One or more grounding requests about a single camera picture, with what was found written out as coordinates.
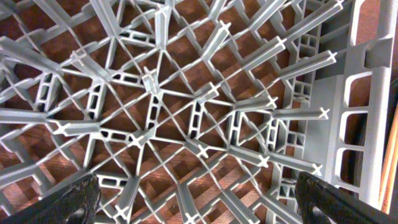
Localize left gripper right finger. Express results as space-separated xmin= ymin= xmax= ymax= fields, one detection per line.
xmin=295 ymin=172 xmax=397 ymax=224

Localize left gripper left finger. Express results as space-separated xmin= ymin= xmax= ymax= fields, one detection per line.
xmin=1 ymin=174 xmax=101 ymax=224

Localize wooden chopstick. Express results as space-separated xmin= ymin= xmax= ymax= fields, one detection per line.
xmin=378 ymin=106 xmax=397 ymax=214

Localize grey dishwasher rack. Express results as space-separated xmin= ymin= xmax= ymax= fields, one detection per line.
xmin=1 ymin=0 xmax=397 ymax=223

